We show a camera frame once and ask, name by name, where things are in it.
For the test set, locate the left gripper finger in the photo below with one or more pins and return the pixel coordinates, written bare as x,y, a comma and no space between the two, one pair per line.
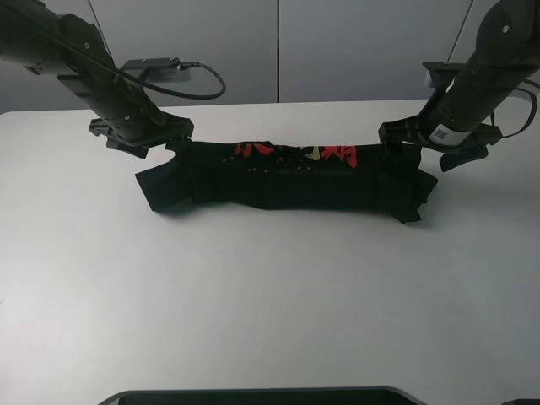
178,144
136,151

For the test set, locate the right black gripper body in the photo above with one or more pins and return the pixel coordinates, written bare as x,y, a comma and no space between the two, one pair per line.
443,127

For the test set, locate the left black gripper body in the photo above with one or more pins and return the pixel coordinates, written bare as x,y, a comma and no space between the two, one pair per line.
135,121

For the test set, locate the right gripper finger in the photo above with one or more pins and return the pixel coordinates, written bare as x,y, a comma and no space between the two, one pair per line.
392,148
449,161

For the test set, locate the black printed t-shirt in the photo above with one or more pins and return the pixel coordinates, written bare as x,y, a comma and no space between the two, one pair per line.
278,177

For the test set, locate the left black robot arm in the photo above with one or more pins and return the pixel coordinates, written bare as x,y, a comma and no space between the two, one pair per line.
72,50

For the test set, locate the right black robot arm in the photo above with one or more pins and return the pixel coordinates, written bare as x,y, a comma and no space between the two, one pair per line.
466,94

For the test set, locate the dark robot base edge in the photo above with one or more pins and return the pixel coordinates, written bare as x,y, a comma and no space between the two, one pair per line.
325,395

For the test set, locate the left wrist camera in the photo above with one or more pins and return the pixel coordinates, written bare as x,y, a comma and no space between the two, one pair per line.
158,70

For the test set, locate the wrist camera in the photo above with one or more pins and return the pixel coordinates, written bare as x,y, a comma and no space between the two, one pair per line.
441,76
158,70

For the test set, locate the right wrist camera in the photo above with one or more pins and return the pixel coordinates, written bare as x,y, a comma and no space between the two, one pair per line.
441,76

